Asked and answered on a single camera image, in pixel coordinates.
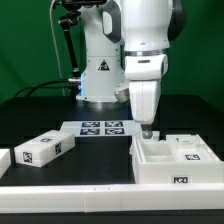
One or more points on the white cabinet top block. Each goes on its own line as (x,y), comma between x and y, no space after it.
(43,149)

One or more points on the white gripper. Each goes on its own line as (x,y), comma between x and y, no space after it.
(144,74)

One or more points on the white front fence rail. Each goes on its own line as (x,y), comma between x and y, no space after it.
(107,198)

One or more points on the white left fence piece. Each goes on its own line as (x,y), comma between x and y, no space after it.
(5,161)

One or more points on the white cabinet door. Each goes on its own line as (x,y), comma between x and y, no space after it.
(185,148)
(150,135)

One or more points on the white cabinet body box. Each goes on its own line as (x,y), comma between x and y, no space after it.
(151,166)

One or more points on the white marker base plate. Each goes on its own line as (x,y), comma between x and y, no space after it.
(101,128)

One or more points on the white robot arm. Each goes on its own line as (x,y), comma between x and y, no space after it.
(126,49)

